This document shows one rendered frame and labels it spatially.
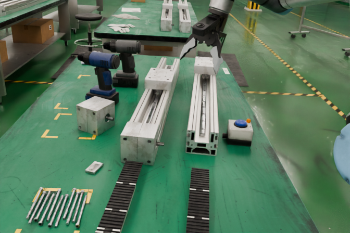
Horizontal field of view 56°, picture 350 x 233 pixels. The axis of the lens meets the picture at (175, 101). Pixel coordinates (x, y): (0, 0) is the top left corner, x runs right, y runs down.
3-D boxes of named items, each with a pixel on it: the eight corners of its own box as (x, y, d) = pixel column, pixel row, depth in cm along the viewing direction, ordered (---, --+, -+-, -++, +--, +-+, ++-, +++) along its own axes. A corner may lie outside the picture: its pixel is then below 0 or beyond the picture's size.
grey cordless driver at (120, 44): (139, 88, 157) (139, 43, 148) (97, 86, 156) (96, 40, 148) (140, 82, 164) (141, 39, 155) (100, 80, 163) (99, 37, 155)
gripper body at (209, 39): (221, 50, 116) (234, 16, 114) (212, 48, 109) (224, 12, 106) (203, 43, 120) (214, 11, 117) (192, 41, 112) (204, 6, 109)
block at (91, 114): (103, 138, 112) (102, 113, 109) (77, 129, 117) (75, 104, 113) (120, 126, 121) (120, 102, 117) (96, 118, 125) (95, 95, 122)
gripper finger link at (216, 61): (229, 72, 114) (223, 46, 114) (222, 72, 109) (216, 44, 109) (221, 74, 115) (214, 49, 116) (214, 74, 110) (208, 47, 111)
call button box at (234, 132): (250, 146, 112) (253, 130, 110) (222, 144, 113) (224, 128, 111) (248, 135, 120) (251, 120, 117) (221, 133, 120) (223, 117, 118)
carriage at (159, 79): (171, 96, 134) (171, 81, 132) (144, 94, 135) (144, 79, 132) (174, 83, 149) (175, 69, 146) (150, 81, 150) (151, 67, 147)
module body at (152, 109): (157, 150, 107) (158, 127, 104) (127, 146, 108) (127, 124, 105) (178, 74, 181) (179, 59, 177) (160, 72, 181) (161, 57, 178)
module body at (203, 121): (216, 156, 106) (219, 132, 103) (185, 153, 107) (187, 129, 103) (213, 76, 179) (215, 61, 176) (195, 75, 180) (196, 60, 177)
